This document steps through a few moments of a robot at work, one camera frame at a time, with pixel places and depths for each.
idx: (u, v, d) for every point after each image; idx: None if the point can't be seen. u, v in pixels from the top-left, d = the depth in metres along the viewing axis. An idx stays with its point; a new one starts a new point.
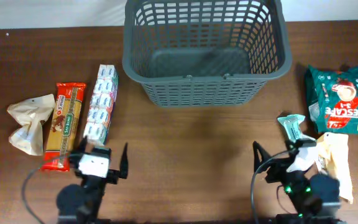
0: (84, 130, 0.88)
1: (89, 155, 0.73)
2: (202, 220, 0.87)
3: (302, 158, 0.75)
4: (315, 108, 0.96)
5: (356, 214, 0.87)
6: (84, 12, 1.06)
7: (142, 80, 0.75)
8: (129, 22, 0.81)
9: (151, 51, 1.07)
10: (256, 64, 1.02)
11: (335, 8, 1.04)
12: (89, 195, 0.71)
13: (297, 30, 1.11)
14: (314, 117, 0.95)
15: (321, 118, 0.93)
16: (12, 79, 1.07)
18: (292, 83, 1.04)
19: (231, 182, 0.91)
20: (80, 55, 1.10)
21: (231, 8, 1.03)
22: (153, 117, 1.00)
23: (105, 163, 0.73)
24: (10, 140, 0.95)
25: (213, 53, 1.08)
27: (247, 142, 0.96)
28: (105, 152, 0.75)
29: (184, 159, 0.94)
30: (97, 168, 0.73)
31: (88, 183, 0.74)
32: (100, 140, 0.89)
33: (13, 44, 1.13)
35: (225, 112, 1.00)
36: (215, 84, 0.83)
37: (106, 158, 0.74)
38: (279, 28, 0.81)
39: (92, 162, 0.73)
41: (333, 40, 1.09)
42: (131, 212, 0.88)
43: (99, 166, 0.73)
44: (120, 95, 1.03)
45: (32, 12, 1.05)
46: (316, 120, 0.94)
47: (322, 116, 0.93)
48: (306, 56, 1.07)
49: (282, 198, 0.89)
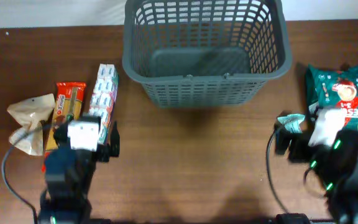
0: None
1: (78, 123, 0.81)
2: (202, 220, 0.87)
3: (321, 121, 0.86)
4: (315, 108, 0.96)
5: None
6: (84, 11, 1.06)
7: (142, 80, 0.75)
8: (129, 22, 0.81)
9: (151, 51, 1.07)
10: (256, 64, 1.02)
11: (336, 7, 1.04)
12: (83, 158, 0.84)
13: (297, 29, 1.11)
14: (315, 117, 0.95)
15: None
16: (12, 79, 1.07)
18: (293, 82, 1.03)
19: (231, 182, 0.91)
20: (80, 55, 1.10)
21: (232, 7, 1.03)
22: (153, 116, 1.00)
23: (95, 127, 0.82)
24: (11, 140, 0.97)
25: (213, 53, 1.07)
27: (247, 142, 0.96)
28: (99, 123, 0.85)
29: (184, 158, 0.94)
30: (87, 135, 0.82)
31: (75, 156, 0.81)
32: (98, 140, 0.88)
33: (13, 43, 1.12)
35: (225, 112, 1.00)
36: (215, 84, 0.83)
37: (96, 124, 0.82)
38: (279, 28, 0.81)
39: (82, 129, 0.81)
41: (333, 39, 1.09)
42: (131, 211, 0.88)
43: (89, 131, 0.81)
44: (120, 95, 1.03)
45: (32, 11, 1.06)
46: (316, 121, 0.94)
47: None
48: (306, 55, 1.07)
49: (282, 198, 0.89)
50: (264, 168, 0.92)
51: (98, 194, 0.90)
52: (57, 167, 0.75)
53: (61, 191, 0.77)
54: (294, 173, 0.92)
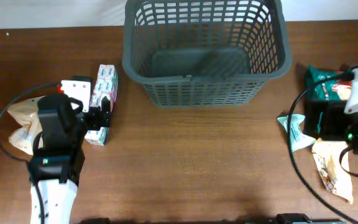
0: None
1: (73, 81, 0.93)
2: (202, 219, 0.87)
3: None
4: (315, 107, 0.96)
5: (357, 214, 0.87)
6: (84, 12, 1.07)
7: (142, 80, 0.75)
8: (129, 22, 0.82)
9: (151, 51, 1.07)
10: (256, 64, 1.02)
11: (335, 7, 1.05)
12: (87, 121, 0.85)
13: (297, 30, 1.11)
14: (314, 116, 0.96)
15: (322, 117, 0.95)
16: (12, 79, 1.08)
18: (292, 83, 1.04)
19: (231, 182, 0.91)
20: (80, 55, 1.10)
21: (231, 8, 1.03)
22: (153, 116, 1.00)
23: (86, 85, 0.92)
24: (10, 140, 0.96)
25: (213, 53, 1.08)
27: (247, 142, 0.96)
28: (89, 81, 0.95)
29: (184, 158, 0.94)
30: (80, 89, 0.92)
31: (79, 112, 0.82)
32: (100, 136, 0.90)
33: (13, 44, 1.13)
35: (225, 112, 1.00)
36: (215, 84, 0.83)
37: (87, 81, 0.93)
38: (279, 28, 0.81)
39: (75, 85, 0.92)
41: (332, 40, 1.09)
42: (131, 211, 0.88)
43: (81, 89, 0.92)
44: (120, 95, 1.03)
45: (32, 11, 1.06)
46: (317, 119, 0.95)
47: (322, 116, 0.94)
48: (306, 55, 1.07)
49: (283, 198, 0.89)
50: (264, 168, 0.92)
51: (98, 194, 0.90)
52: (55, 101, 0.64)
53: (58, 135, 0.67)
54: (294, 173, 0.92)
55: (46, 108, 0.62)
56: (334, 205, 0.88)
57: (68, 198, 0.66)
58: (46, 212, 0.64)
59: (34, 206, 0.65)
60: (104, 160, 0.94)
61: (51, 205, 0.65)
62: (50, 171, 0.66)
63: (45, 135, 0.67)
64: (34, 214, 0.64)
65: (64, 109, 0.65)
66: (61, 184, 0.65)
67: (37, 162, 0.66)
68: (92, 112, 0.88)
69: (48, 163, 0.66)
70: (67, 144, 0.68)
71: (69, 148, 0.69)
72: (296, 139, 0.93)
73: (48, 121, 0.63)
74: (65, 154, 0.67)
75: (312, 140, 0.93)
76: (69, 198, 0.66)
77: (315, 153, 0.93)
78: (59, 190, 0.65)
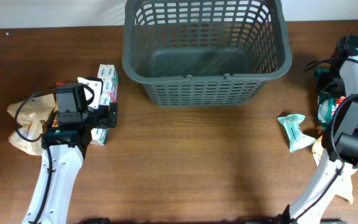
0: (92, 132, 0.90)
1: (84, 80, 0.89)
2: (202, 220, 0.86)
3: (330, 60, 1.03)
4: (324, 106, 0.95)
5: (356, 214, 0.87)
6: (84, 12, 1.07)
7: (142, 80, 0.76)
8: (129, 22, 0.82)
9: (151, 51, 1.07)
10: (256, 64, 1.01)
11: (332, 7, 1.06)
12: (100, 120, 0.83)
13: (296, 30, 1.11)
14: (321, 116, 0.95)
15: (329, 116, 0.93)
16: (12, 79, 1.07)
18: (292, 83, 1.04)
19: (231, 182, 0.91)
20: (79, 54, 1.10)
21: (232, 8, 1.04)
22: (153, 117, 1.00)
23: (99, 84, 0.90)
24: (10, 140, 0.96)
25: (213, 53, 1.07)
27: (247, 142, 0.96)
28: (99, 79, 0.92)
29: (184, 158, 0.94)
30: (92, 88, 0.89)
31: (96, 112, 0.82)
32: (102, 130, 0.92)
33: (13, 43, 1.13)
35: (225, 112, 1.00)
36: (214, 84, 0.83)
37: (100, 81, 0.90)
38: (279, 28, 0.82)
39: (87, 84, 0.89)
41: (332, 38, 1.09)
42: (130, 212, 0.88)
43: (94, 87, 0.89)
44: (120, 95, 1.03)
45: (32, 10, 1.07)
46: (325, 118, 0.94)
47: (329, 113, 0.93)
48: (305, 55, 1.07)
49: (283, 198, 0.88)
50: (265, 168, 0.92)
51: (98, 194, 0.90)
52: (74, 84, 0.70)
53: (73, 116, 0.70)
54: (294, 173, 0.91)
55: (64, 87, 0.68)
56: (334, 205, 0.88)
57: (75, 160, 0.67)
58: (55, 169, 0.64)
59: (43, 165, 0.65)
60: (104, 159, 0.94)
61: (59, 163, 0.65)
62: (61, 140, 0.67)
63: (60, 115, 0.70)
64: (41, 171, 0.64)
65: (78, 90, 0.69)
66: (70, 147, 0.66)
67: (51, 132, 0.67)
68: (100, 109, 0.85)
69: (59, 132, 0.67)
70: (79, 125, 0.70)
71: (80, 129, 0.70)
72: (296, 139, 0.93)
73: (64, 98, 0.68)
74: (76, 129, 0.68)
75: (312, 140, 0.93)
76: (74, 161, 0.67)
77: (315, 153, 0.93)
78: (69, 152, 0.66)
